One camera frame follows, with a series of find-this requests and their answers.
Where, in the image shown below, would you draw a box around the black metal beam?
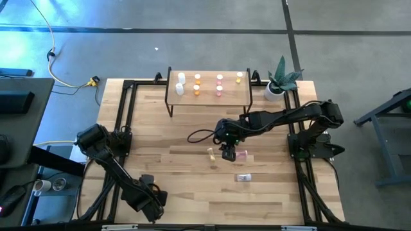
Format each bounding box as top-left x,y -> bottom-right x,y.
27,146 -> 86,177

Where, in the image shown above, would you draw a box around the yellow power plug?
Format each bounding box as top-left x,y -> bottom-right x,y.
85,75 -> 101,88

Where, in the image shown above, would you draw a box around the black desk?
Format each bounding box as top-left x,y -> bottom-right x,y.
0,78 -> 55,169

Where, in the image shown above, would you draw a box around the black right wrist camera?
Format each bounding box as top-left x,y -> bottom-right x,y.
220,144 -> 239,162

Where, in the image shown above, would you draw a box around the yellow power cable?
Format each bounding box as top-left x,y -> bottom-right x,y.
30,0 -> 92,89

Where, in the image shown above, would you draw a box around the white cup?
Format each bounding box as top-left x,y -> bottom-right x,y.
33,179 -> 52,196

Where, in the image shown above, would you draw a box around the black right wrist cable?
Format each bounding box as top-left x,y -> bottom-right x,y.
187,129 -> 218,144

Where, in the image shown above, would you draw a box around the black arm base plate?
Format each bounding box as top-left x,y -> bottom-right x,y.
82,133 -> 133,157
286,131 -> 346,160

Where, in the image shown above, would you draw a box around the black rectangular device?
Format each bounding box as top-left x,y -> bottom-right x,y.
0,90 -> 35,115

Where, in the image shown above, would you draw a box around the black computer mouse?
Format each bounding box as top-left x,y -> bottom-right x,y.
0,185 -> 27,218

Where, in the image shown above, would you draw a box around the black aluminium rig frame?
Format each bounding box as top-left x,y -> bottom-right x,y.
72,76 -> 346,231

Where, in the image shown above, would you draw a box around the wooden shelf black metal legs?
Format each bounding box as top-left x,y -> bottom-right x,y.
164,65 -> 254,119

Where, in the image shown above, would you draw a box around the green plant in white pot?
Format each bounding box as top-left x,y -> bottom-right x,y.
263,55 -> 304,103

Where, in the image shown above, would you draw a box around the silver metal bracket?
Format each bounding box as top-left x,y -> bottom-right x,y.
101,223 -> 139,231
281,225 -> 318,231

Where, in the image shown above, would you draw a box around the blue frame workbench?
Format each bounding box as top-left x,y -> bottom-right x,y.
354,88 -> 411,189

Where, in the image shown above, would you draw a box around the black flat bar device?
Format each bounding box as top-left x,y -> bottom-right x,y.
0,67 -> 34,77

